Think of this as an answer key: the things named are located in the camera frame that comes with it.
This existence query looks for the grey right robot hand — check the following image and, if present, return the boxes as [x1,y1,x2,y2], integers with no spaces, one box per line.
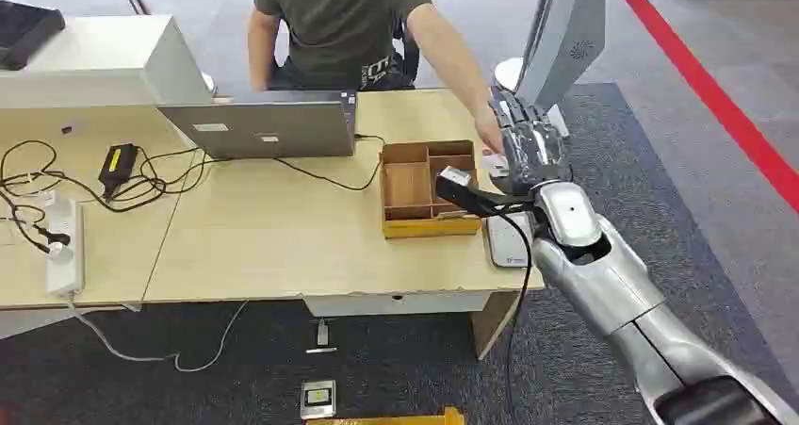
[488,86,574,197]

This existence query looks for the person's left hand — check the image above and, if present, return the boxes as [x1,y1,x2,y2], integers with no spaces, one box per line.
[472,102,506,156]

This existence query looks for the white card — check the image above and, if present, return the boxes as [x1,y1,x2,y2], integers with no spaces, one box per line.
[480,152,511,177]

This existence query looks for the white round kiosk base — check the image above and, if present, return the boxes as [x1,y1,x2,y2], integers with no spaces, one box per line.
[492,57,570,139]

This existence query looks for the wooden card box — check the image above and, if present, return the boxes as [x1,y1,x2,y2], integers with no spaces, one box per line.
[379,139,483,240]

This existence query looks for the white flat device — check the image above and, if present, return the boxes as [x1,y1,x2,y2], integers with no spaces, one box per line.
[484,212,535,270]

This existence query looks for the black office chair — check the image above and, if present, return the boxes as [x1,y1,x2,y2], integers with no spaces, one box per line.
[391,17,422,89]

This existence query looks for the grey kiosk stand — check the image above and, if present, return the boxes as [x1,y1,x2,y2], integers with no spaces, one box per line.
[514,0,608,113]

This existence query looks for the person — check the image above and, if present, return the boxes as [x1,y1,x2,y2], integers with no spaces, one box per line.
[246,0,507,156]

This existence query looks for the red floor tape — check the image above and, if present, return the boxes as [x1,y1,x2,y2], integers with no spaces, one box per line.
[606,0,799,216]

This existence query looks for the grey laptop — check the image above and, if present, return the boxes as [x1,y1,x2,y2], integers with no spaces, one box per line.
[156,90,359,160]

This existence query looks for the pale wooden desk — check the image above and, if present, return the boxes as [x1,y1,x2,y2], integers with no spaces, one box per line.
[0,105,204,342]
[141,88,546,362]

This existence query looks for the yellow wooden block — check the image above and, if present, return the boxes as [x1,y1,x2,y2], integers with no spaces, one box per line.
[304,406,467,425]

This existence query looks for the metal floor socket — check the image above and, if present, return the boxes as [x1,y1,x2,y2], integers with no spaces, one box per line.
[299,379,338,421]

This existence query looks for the black power adapter yellow label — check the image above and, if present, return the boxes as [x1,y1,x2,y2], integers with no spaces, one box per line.
[97,142,140,194]

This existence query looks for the grey cabinet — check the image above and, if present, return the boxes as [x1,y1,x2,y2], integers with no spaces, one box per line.
[0,14,215,110]

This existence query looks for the white power strip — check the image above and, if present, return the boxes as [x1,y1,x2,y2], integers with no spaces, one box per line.
[43,198,86,299]

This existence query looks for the black plug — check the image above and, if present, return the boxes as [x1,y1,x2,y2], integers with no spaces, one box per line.
[33,224,73,249]

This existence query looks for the black case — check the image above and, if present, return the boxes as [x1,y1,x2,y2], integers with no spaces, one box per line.
[0,0,68,73]

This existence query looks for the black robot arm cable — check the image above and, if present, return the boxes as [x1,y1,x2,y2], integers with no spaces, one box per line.
[496,211,535,425]

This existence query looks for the black laptop charger cable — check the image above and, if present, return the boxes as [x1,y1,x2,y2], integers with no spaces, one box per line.
[271,133,387,193]

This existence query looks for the small metal floor bracket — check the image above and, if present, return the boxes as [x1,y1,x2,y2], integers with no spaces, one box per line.
[304,319,339,355]

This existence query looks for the tangled black cables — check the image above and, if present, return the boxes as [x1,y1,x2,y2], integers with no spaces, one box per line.
[0,139,217,215]

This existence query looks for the white power strip cable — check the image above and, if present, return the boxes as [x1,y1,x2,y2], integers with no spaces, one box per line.
[64,296,251,374]

